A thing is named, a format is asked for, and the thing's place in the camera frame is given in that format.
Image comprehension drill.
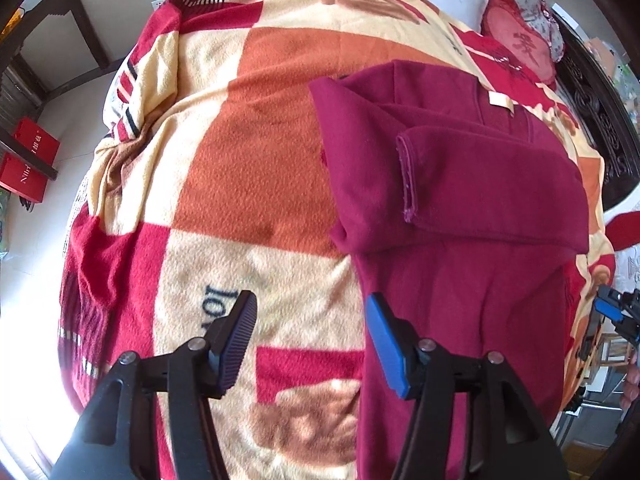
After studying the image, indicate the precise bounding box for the maroon fleece garment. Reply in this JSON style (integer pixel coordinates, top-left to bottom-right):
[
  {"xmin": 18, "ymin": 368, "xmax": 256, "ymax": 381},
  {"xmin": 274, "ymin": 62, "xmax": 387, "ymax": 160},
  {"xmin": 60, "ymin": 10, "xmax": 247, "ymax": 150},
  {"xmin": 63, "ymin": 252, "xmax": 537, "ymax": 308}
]
[{"xmin": 308, "ymin": 58, "xmax": 590, "ymax": 480}]

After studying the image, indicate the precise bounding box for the white chair with red cloth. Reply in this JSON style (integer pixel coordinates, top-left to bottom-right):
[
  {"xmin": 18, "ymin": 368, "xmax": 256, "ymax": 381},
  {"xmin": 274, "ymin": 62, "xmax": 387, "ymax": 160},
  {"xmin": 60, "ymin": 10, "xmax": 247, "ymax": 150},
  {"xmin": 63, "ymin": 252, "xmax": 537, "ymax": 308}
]
[{"xmin": 605, "ymin": 210, "xmax": 640, "ymax": 292}]

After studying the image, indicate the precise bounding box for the dark carved wooden headboard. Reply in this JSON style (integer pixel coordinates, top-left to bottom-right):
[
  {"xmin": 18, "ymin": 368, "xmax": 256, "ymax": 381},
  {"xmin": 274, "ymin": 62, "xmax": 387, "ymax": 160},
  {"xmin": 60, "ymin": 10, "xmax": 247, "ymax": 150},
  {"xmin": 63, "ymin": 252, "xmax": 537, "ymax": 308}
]
[{"xmin": 552, "ymin": 13, "xmax": 639, "ymax": 210}]

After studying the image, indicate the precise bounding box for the patchwork love fleece blanket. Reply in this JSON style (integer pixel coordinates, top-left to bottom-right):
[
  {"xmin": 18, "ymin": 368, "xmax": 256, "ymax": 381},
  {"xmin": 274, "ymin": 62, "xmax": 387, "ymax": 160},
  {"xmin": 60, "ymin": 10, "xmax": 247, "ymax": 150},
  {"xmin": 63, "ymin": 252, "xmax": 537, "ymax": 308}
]
[{"xmin": 58, "ymin": 0, "xmax": 615, "ymax": 479}]

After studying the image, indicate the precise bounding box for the red gift box lower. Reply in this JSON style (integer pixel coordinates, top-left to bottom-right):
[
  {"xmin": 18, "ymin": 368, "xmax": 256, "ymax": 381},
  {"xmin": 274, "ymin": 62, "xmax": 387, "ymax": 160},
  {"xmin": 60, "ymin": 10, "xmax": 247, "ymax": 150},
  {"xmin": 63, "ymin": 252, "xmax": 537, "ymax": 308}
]
[{"xmin": 0, "ymin": 153, "xmax": 48, "ymax": 204}]

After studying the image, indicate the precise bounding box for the red gift box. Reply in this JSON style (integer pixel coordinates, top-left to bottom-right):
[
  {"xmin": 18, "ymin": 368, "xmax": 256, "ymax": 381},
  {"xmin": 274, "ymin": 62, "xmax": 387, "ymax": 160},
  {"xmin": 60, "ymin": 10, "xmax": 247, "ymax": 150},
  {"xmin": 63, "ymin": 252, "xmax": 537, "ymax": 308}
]
[
  {"xmin": 0, "ymin": 153, "xmax": 48, "ymax": 204},
  {"xmin": 13, "ymin": 117, "xmax": 60, "ymax": 165}
]

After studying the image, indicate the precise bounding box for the red heart cushion right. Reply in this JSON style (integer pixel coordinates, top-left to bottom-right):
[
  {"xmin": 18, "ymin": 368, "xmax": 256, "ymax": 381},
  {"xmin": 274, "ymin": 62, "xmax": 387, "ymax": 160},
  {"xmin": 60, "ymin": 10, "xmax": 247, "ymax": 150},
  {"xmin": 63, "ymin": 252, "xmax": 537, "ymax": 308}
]
[{"xmin": 482, "ymin": 0, "xmax": 555, "ymax": 84}]

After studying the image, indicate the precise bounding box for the red gift box upper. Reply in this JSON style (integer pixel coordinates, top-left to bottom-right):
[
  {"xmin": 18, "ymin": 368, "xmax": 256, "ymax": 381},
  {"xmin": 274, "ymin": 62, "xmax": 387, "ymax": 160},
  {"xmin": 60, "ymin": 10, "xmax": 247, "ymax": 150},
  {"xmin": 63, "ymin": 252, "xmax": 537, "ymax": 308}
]
[{"xmin": 13, "ymin": 117, "xmax": 60, "ymax": 165}]

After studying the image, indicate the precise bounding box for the dark wooden side table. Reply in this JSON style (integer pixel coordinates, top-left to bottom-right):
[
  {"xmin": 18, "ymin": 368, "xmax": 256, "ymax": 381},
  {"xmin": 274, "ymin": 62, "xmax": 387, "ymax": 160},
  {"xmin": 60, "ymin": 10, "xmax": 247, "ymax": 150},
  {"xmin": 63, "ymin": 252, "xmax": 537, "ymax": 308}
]
[{"xmin": 0, "ymin": 0, "xmax": 124, "ymax": 181}]

